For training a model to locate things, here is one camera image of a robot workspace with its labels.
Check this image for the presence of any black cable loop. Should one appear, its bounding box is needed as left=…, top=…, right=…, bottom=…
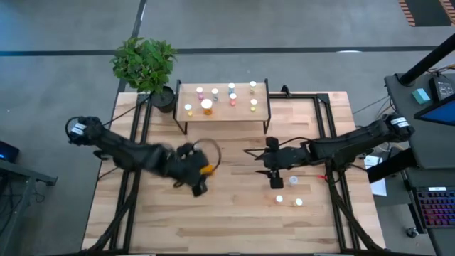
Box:
left=193, top=137, right=223, bottom=172

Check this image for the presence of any black plant pot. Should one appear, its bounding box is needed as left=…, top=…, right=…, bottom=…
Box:
left=150, top=85, right=176, bottom=114

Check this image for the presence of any large all-orange pill bottle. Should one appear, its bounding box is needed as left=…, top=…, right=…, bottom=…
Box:
left=200, top=163, right=217, bottom=178

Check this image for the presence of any grey metal stand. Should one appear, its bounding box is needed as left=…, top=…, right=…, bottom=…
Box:
left=0, top=159, right=58, bottom=256

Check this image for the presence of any black gantry post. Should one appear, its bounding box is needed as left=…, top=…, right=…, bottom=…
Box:
left=365, top=147, right=417, bottom=184
left=397, top=32, right=455, bottom=87

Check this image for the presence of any black computer keyboard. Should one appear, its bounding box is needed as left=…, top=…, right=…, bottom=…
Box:
left=414, top=187, right=455, bottom=229

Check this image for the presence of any black metal mounting frame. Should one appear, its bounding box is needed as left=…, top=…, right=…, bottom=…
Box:
left=268, top=84, right=387, bottom=254
left=82, top=92, right=154, bottom=254

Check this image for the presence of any small teal box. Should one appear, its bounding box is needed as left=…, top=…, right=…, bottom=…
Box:
left=412, top=87, right=432, bottom=105

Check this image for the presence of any taut black arm cable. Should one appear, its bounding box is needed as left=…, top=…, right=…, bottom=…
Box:
left=102, top=102, right=140, bottom=127

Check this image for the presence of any large orange bottle white cap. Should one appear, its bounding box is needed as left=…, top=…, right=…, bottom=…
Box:
left=200, top=98, right=214, bottom=117

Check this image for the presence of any dark grey desk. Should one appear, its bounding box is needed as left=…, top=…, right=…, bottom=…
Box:
left=403, top=166, right=455, bottom=256
left=383, top=73, right=455, bottom=170

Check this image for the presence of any black power adapter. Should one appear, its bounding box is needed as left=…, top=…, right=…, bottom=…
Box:
left=428, top=75, right=455, bottom=103

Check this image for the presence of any wooden shelf black metal frame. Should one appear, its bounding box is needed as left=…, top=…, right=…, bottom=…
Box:
left=173, top=78, right=272, bottom=136

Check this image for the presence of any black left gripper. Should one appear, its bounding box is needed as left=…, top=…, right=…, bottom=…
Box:
left=157, top=142, right=215, bottom=198

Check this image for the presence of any blue monitor screen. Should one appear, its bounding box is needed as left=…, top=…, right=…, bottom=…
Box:
left=413, top=92, right=455, bottom=127

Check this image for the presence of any green leafy plant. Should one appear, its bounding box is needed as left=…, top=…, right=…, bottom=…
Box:
left=110, top=36, right=178, bottom=94

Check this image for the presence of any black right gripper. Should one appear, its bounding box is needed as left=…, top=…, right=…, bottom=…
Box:
left=254, top=136, right=314, bottom=191

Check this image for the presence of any black electronic device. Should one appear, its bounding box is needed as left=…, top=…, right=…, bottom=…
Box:
left=0, top=139, right=21, bottom=164

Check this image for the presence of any white paper sheet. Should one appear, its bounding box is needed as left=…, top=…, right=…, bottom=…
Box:
left=363, top=154, right=388, bottom=198

